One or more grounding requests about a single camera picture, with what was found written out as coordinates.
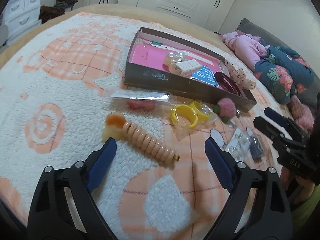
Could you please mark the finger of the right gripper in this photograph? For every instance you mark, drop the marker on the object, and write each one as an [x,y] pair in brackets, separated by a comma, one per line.
[275,116]
[267,128]

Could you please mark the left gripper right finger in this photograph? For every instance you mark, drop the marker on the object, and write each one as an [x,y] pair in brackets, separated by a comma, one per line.
[257,207]

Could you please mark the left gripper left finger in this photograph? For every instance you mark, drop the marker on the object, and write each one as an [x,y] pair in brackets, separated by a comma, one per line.
[49,215]

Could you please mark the dark blue beads packet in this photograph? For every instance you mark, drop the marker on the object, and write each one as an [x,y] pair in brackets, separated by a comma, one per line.
[256,146]

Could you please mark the sheer bow with red dots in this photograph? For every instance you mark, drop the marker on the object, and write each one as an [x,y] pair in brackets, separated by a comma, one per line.
[239,76]

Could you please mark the yellow hoop earrings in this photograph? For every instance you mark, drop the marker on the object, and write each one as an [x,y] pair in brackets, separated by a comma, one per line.
[192,115]

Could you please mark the white pink hair claw clip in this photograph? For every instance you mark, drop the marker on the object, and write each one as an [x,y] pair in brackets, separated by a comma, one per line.
[184,68]

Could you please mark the green sleeve forearm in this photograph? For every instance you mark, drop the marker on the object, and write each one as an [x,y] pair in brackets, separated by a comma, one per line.
[305,203]

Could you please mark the pink knitted blanket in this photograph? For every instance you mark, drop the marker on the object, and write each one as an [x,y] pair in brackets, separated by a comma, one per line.
[301,114]

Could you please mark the small earrings packet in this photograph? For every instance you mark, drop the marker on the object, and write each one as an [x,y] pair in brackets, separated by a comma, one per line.
[238,146]

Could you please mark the blue floral quilt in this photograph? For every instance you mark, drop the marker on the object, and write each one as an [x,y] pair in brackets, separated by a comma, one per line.
[283,72]

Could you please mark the dark red hair clips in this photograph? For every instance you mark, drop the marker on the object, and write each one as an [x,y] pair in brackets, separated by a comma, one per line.
[227,83]

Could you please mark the pink jacket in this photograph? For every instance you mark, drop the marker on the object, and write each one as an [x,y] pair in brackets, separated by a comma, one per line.
[245,46]

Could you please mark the blue card packet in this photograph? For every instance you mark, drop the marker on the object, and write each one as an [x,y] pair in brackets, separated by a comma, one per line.
[205,75]

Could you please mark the orange white patterned towel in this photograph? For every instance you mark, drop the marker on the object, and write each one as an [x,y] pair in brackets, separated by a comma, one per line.
[138,198]

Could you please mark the clear flat plastic packet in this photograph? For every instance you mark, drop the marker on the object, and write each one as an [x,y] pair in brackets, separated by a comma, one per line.
[140,95]

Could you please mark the brown cardboard box tray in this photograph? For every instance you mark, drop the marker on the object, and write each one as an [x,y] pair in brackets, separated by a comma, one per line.
[153,79]

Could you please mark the beige bedspread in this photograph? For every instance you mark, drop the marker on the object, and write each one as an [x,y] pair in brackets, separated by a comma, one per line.
[125,12]

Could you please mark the pink card in box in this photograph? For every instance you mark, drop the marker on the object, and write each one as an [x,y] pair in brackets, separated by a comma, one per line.
[158,56]

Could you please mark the white drawer dresser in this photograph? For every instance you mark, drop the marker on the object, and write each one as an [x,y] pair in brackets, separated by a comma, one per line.
[20,17]

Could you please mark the dark clothes pile on chair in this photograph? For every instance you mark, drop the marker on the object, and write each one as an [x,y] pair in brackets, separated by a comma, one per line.
[48,13]

